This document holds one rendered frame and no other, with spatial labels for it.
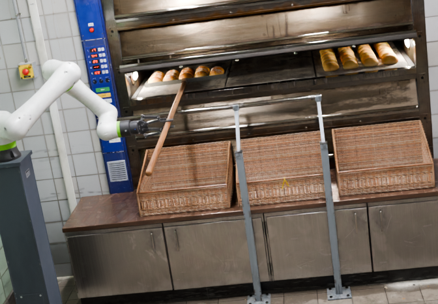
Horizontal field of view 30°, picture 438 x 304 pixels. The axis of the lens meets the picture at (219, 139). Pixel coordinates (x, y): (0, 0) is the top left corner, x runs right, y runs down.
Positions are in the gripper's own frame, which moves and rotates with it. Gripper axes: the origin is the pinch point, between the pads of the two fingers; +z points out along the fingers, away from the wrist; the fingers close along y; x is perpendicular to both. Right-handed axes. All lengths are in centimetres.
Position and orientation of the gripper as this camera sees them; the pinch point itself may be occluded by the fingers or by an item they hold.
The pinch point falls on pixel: (167, 123)
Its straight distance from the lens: 452.7
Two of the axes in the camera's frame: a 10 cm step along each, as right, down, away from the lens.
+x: -0.6, 3.0, -9.5
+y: 1.4, 9.5, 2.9
